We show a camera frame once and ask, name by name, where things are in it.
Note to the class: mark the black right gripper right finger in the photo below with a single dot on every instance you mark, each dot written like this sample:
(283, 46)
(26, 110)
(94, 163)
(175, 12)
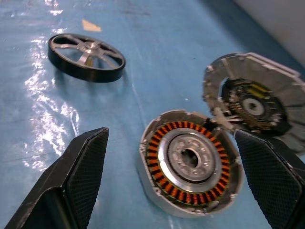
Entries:
(274, 181)

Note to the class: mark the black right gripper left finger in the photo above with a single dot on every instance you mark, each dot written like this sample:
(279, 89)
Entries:
(59, 181)

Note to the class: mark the silver finned motor lid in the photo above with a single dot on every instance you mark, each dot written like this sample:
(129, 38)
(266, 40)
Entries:
(250, 71)

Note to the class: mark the silver motor housing copper windings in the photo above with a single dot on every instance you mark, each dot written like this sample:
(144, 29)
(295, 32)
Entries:
(176, 148)

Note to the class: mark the tan tape patch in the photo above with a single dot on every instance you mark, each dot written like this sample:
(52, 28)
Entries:
(90, 26)

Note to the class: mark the white partition board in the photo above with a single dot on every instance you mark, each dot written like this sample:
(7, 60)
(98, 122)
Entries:
(274, 19)

